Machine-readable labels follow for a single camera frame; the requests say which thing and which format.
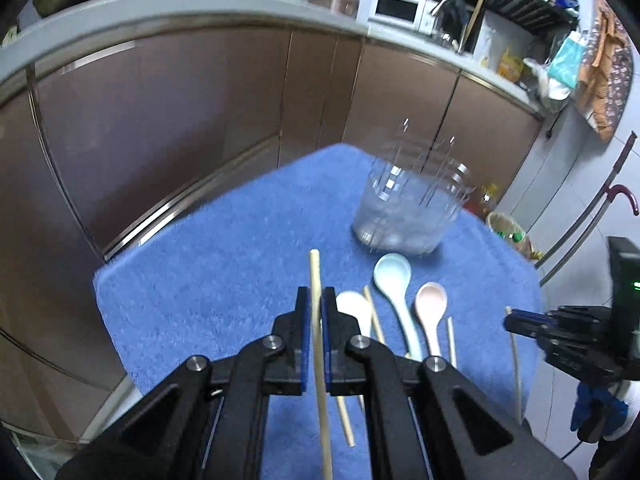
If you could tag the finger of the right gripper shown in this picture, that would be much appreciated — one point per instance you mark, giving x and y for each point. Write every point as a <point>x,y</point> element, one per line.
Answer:
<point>531,324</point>

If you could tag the orange patterned hanging cloth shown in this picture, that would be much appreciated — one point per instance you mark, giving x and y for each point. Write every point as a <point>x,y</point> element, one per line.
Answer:
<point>605,73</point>

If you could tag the light blue ceramic spoon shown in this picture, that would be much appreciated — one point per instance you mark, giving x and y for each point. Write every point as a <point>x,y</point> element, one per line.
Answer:
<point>392,275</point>

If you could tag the clear utensil holder with rack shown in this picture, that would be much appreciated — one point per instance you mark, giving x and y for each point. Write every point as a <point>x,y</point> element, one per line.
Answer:
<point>414,190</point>

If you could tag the cooking oil bottle on floor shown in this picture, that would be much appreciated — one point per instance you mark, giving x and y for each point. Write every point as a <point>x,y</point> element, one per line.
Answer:
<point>483,200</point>

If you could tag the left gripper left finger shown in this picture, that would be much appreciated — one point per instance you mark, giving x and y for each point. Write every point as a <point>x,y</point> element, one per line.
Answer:
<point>206,419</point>

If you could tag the yellow detergent bottle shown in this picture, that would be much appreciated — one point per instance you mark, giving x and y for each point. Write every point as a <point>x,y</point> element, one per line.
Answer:
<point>510,66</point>

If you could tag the wooden chopstick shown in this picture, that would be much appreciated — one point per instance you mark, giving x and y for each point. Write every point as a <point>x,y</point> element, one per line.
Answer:
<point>345,421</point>
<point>376,325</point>
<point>317,345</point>
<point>452,349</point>
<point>518,405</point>

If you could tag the white microwave oven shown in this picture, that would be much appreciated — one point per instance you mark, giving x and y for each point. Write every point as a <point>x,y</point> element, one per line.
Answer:
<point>411,15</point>

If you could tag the teal hanging bag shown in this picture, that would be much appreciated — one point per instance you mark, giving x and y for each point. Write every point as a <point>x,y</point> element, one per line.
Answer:
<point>565,66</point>

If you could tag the wicker waste basket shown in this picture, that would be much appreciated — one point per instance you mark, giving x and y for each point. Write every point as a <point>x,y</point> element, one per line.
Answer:
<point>512,233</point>

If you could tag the brown lower cabinets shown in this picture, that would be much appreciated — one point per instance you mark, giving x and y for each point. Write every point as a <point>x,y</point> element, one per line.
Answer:
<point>94,142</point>

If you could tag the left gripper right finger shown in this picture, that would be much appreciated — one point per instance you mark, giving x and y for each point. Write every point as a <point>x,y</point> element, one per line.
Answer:
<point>424,419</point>

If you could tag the blue white glove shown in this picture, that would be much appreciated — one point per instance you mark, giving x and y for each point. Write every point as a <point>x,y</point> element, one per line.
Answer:
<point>599,414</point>

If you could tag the blue towel mat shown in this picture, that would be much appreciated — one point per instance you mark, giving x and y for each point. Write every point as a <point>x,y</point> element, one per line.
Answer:
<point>214,281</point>

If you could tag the white ceramic spoon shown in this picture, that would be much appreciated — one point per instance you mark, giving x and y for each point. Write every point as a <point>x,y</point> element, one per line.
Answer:
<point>354,304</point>

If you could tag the chrome kitchen faucet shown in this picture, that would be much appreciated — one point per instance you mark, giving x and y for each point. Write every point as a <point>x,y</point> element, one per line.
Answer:
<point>450,20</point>

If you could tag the brown rice cooker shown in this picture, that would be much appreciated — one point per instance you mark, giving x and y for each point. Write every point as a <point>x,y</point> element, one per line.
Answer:
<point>347,8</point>

